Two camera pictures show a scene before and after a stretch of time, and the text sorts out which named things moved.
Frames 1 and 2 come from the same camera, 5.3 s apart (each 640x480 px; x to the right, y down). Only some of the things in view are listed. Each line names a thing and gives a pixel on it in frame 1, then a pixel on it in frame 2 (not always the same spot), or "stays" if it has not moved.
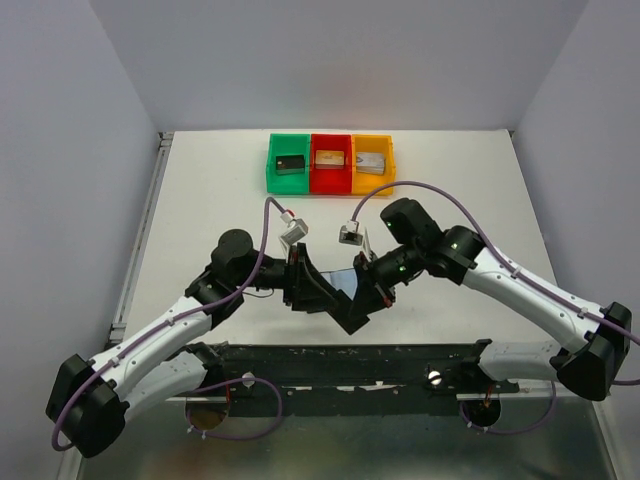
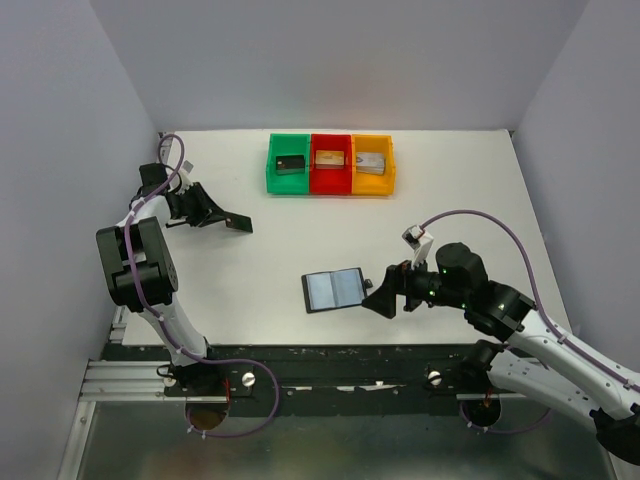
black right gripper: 372,293 → 383,300
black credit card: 290,164 stays
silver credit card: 373,163 stays
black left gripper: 305,287 → 208,211
